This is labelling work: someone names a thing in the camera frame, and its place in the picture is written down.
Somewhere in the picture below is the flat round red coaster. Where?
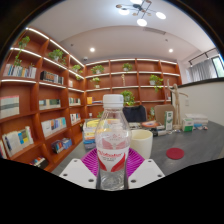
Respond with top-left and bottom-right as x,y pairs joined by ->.
165,147 -> 185,161

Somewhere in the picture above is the small green white box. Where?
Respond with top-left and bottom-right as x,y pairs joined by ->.
181,118 -> 195,133

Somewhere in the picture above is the window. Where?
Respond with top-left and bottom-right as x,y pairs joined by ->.
211,54 -> 224,78

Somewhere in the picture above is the tall green white carton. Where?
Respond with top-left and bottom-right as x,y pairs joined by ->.
164,110 -> 174,131

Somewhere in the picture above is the ceiling air vent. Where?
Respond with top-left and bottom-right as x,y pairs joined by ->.
143,27 -> 167,36

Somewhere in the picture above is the black curtain track rail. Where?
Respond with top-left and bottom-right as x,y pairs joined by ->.
188,48 -> 219,66

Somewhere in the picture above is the stack of dark books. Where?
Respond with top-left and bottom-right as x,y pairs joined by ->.
129,120 -> 167,138

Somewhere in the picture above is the wooden shelf unit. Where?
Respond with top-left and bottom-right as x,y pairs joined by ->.
0,26 -> 184,173

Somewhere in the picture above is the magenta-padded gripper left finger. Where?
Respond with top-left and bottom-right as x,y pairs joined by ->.
59,148 -> 100,190

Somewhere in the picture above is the stack of white boxes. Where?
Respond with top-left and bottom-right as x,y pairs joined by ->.
184,113 -> 210,127

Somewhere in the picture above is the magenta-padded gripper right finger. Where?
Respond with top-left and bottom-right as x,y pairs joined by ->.
127,147 -> 166,190

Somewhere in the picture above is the cream ceramic cup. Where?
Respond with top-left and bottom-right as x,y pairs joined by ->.
129,129 -> 154,160

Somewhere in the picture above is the clear plastic water bottle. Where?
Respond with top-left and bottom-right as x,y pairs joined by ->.
94,93 -> 132,192

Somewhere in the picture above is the stack of colourful books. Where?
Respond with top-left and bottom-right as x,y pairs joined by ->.
82,118 -> 101,151

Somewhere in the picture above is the branched ceiling lamp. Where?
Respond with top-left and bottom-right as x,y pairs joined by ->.
115,0 -> 167,28

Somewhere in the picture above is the grey curtain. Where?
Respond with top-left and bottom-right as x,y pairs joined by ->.
190,58 -> 218,83

